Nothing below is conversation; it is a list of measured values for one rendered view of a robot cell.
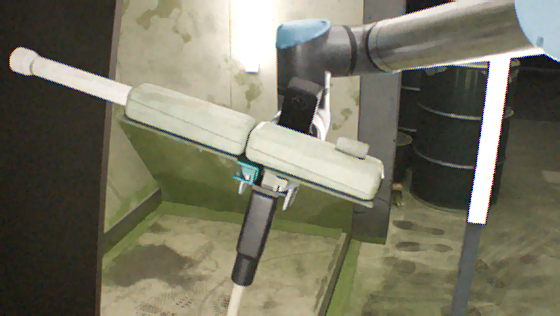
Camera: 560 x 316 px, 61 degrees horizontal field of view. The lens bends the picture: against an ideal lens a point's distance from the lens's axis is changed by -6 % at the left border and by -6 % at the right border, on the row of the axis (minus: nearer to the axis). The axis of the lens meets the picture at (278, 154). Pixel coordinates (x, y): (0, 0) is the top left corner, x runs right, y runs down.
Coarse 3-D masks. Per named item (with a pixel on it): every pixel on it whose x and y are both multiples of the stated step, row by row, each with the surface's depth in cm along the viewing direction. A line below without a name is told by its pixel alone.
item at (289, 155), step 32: (32, 64) 61; (128, 96) 58; (160, 96) 57; (160, 128) 58; (192, 128) 57; (224, 128) 56; (256, 128) 56; (256, 160) 57; (288, 160) 56; (320, 160) 55; (352, 160) 55; (256, 192) 59; (288, 192) 58; (352, 192) 55; (256, 224) 60; (256, 256) 62
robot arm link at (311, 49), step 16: (288, 32) 80; (304, 32) 79; (320, 32) 80; (336, 32) 83; (288, 48) 80; (304, 48) 80; (320, 48) 81; (336, 48) 82; (288, 64) 81; (304, 64) 81; (320, 64) 81; (336, 64) 83; (288, 80) 82; (320, 80) 82
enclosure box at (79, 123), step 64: (0, 0) 86; (64, 0) 83; (0, 64) 90; (64, 64) 88; (0, 128) 95; (64, 128) 92; (0, 192) 101; (64, 192) 97; (0, 256) 107; (64, 256) 103
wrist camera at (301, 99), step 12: (288, 84) 66; (300, 84) 65; (312, 84) 66; (288, 96) 66; (300, 96) 65; (312, 96) 65; (288, 108) 68; (300, 108) 67; (312, 108) 67; (288, 120) 70; (300, 120) 69; (312, 120) 68; (300, 132) 71
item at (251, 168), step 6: (246, 156) 59; (240, 162) 57; (246, 162) 57; (252, 162) 58; (240, 168) 60; (246, 168) 57; (252, 168) 57; (258, 168) 57; (240, 174) 59; (252, 174) 57; (258, 174) 58; (240, 180) 58; (246, 180) 58; (252, 180) 57
